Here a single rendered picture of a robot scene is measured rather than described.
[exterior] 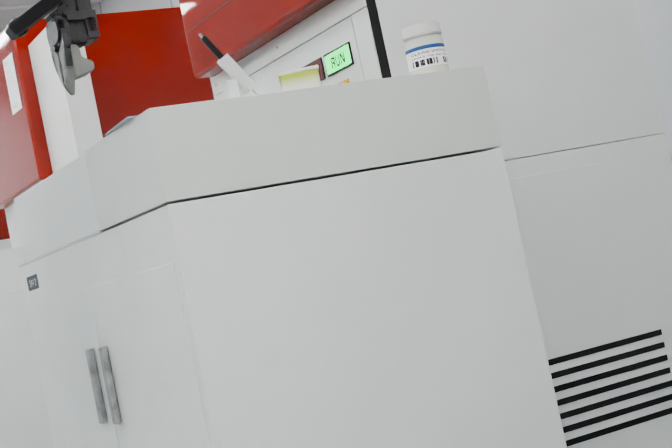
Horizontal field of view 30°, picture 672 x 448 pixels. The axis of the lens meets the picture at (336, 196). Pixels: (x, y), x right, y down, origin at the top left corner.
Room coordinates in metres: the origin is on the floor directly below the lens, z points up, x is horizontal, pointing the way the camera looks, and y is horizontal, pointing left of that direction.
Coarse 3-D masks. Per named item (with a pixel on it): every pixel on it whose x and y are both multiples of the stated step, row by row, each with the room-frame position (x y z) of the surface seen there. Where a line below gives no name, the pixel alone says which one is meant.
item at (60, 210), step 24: (72, 168) 2.26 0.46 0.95; (24, 192) 2.58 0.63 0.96; (48, 192) 2.43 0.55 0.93; (72, 192) 2.29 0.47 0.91; (24, 216) 2.61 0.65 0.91; (48, 216) 2.46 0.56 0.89; (72, 216) 2.32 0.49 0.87; (96, 216) 2.19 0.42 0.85; (24, 240) 2.65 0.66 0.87; (48, 240) 2.49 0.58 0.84; (72, 240) 2.34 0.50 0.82
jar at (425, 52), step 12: (420, 24) 2.17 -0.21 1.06; (432, 24) 2.18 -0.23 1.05; (408, 36) 2.18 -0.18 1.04; (420, 36) 2.17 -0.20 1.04; (432, 36) 2.17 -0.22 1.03; (408, 48) 2.19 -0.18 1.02; (420, 48) 2.17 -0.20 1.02; (432, 48) 2.17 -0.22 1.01; (444, 48) 2.19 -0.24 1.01; (408, 60) 2.19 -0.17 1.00; (420, 60) 2.17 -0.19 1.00; (432, 60) 2.17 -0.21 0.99; (444, 60) 2.18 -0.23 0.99; (420, 72) 2.17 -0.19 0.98
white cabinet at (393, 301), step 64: (256, 192) 1.95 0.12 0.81; (320, 192) 2.00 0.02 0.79; (384, 192) 2.06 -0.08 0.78; (448, 192) 2.12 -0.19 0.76; (64, 256) 2.41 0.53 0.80; (128, 256) 2.08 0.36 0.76; (192, 256) 1.89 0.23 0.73; (256, 256) 1.94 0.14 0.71; (320, 256) 1.99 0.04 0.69; (384, 256) 2.05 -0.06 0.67; (448, 256) 2.10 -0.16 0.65; (512, 256) 2.16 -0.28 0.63; (64, 320) 2.47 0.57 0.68; (128, 320) 2.13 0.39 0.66; (192, 320) 1.88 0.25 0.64; (256, 320) 1.93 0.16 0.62; (320, 320) 1.98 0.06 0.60; (384, 320) 2.03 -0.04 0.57; (448, 320) 2.09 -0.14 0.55; (512, 320) 2.15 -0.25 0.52; (64, 384) 2.55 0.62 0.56; (128, 384) 2.19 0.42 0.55; (192, 384) 1.91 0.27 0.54; (256, 384) 1.92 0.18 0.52; (320, 384) 1.97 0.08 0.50; (384, 384) 2.02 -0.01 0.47; (448, 384) 2.08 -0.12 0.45; (512, 384) 2.14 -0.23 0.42
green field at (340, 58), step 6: (342, 48) 2.58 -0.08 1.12; (348, 48) 2.56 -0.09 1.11; (330, 54) 2.63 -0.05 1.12; (336, 54) 2.61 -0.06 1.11; (342, 54) 2.59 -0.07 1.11; (348, 54) 2.57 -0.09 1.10; (330, 60) 2.64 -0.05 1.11; (336, 60) 2.62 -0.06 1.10; (342, 60) 2.59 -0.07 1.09; (348, 60) 2.57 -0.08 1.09; (330, 66) 2.64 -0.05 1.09; (336, 66) 2.62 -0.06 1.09; (342, 66) 2.60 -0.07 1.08; (330, 72) 2.65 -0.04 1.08
